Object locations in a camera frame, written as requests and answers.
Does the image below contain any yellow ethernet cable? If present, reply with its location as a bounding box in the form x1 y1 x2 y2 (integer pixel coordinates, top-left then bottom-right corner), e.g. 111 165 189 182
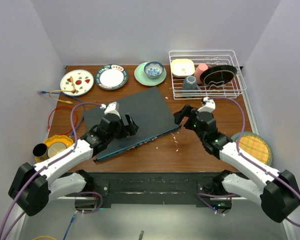
48 74 77 105

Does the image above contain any black network switch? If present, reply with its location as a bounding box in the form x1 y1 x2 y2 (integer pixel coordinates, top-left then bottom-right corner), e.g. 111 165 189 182
95 87 180 162

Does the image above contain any red ethernet cable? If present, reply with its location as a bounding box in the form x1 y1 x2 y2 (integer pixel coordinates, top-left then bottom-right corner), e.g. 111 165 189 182
46 105 79 136

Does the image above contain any pink cup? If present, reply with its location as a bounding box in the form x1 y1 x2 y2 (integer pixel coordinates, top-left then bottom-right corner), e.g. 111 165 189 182
193 63 209 83

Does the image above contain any grey plate with yellow mat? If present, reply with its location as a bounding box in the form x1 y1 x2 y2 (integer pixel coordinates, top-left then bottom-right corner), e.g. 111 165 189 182
239 131 273 166

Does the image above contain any grey mug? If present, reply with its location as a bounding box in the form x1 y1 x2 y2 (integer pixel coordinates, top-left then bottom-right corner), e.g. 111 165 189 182
182 75 201 98

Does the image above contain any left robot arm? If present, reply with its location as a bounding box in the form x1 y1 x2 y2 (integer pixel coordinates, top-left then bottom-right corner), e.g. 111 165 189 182
8 113 139 216

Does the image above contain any black round plate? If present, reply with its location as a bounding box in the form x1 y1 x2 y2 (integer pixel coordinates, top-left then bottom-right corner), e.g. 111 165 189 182
200 65 238 87

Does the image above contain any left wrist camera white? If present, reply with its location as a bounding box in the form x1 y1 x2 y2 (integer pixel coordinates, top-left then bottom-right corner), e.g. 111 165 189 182
104 101 120 117

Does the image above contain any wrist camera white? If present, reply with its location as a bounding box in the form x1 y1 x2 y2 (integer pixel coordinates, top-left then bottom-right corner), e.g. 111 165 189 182
104 101 120 117
197 97 216 113

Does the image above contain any white strawberry pattern plate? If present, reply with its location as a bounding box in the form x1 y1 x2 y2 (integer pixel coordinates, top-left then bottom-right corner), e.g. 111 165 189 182
59 69 94 97

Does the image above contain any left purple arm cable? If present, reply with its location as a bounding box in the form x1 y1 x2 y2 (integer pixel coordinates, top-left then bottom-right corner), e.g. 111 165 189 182
0 101 106 240

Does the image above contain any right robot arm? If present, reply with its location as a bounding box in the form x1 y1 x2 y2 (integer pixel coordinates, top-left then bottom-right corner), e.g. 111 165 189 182
173 104 300 223

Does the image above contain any white plate dark green rim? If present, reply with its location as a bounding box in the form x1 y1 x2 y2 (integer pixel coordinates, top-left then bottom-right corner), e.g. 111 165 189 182
95 64 129 91

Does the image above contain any white wire dish rack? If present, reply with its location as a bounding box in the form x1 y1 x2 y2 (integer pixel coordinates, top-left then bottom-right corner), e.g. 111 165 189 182
168 49 247 100

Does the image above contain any aluminium frame rail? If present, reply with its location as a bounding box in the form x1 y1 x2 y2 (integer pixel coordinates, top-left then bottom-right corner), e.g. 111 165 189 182
9 194 296 240

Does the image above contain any yellow scalloped plate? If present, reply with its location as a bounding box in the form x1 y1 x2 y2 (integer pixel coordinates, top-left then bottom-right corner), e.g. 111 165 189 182
34 135 74 163

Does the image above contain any cream square plate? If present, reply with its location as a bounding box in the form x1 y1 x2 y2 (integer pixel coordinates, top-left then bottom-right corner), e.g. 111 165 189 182
170 58 195 78

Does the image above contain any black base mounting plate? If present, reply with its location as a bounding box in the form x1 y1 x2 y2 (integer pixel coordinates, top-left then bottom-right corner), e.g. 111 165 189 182
89 171 231 209

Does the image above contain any light green plate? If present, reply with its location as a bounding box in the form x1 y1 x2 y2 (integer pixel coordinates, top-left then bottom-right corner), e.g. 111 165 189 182
134 62 167 87

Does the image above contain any blue ethernet cable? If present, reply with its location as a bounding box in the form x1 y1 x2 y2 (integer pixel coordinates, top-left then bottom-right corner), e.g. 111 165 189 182
36 89 86 138

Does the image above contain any blue white patterned bowl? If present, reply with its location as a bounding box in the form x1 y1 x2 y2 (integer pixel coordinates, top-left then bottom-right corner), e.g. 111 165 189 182
143 61 164 79

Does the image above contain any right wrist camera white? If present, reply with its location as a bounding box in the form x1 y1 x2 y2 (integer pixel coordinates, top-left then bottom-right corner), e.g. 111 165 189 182
197 97 216 113

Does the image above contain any black cup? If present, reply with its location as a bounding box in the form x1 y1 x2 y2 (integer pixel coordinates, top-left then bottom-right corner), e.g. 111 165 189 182
32 143 49 160

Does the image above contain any blue cable on floor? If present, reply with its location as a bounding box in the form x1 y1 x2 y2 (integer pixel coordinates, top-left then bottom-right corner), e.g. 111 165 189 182
62 213 76 240

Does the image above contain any beige bowl on yellow plate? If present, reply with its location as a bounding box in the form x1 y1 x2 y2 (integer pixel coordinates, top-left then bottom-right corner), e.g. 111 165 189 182
47 142 67 158

